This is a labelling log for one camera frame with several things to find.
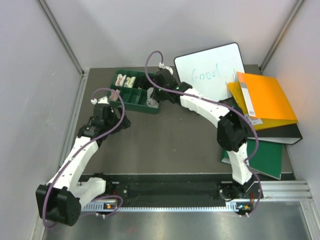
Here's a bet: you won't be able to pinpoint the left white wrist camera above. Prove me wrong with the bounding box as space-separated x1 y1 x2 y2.
90 96 110 105

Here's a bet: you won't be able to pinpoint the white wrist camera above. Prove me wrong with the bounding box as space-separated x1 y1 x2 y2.
158 62 174 75
90 96 110 105

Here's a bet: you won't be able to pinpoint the grey underwear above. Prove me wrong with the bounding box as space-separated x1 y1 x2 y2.
146 87 159 109

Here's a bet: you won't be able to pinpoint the green binder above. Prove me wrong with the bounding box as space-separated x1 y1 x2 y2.
221 139 283 184

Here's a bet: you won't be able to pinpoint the white whiteboard black frame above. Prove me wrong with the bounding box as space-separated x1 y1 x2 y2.
174 42 245 102

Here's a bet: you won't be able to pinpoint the white slotted cable duct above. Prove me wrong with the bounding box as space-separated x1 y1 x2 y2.
82 201 250 212

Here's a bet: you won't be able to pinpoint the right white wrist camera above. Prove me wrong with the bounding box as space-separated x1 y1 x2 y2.
158 62 174 75

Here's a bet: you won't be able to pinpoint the green compartment tray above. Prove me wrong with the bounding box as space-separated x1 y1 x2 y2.
107 69 160 114

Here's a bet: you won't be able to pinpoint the pink rolled socks top-left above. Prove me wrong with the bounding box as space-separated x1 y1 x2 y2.
115 74 127 87

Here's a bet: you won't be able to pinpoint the orange binder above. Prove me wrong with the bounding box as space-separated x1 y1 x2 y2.
227 72 298 131

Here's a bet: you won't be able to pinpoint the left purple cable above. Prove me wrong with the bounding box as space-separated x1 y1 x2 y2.
42 88 126 229

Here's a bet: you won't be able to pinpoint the cream rolled socks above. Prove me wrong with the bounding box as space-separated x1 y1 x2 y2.
123 76 136 88

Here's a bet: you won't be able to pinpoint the aluminium frame rail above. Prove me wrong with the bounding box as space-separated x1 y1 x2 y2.
36 0 85 75

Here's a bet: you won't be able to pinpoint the purple cable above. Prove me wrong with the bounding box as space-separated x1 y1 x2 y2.
42 88 126 229
145 50 263 217

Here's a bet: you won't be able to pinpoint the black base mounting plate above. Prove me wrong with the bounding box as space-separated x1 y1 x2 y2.
84 181 266 200

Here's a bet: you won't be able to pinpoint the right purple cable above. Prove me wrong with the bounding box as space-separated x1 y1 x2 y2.
145 50 263 217

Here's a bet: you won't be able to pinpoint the black binder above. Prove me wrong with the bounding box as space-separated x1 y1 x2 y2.
241 109 303 145

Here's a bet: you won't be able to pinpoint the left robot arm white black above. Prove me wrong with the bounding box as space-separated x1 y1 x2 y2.
35 103 131 229

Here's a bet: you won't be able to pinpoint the pink rolled socks bottom-left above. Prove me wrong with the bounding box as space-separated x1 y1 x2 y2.
109 89 120 101

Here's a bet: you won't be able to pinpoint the black rolled underwear in tray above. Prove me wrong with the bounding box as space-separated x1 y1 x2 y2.
134 76 152 90

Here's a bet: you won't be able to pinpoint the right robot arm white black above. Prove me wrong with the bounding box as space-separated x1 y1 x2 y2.
151 66 254 198

